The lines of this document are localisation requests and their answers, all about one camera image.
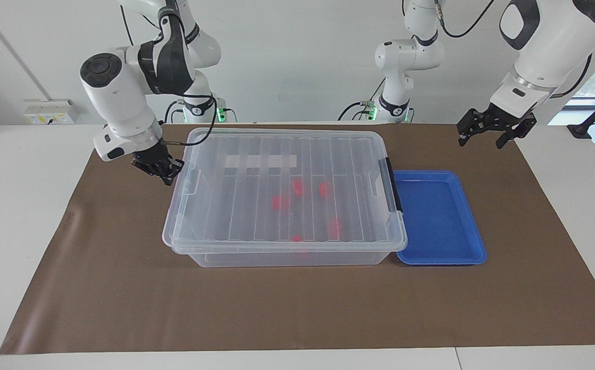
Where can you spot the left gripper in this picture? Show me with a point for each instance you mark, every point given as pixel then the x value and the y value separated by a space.
pixel 500 121

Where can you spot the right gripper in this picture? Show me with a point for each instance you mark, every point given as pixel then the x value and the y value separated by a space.
pixel 151 155

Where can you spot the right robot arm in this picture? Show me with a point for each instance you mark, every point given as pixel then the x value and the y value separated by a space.
pixel 117 77

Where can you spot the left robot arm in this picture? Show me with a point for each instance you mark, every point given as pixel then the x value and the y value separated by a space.
pixel 549 46

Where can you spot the clear plastic box lid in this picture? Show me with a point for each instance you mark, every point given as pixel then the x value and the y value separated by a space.
pixel 256 216

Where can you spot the red block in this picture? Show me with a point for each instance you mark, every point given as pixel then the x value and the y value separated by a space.
pixel 297 186
pixel 280 202
pixel 296 238
pixel 324 190

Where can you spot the clear plastic storage box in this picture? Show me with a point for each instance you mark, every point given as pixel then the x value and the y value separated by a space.
pixel 256 258

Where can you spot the blue plastic tray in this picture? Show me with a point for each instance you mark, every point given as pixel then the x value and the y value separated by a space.
pixel 439 221

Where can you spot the white wall socket box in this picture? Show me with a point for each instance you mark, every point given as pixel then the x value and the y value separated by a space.
pixel 51 112

